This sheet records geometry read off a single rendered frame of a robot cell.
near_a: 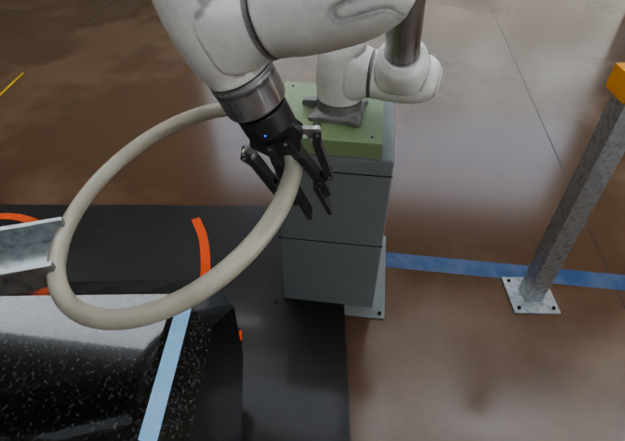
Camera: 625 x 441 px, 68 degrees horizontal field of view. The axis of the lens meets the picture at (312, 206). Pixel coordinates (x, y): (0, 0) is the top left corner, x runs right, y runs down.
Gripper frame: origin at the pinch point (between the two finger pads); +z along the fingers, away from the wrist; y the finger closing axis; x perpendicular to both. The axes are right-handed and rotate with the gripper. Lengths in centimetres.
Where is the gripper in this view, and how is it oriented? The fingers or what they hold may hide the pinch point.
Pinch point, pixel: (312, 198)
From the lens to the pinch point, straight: 78.1
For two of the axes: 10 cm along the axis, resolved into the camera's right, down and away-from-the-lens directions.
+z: 3.7, 6.3, 6.8
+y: -9.3, 2.5, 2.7
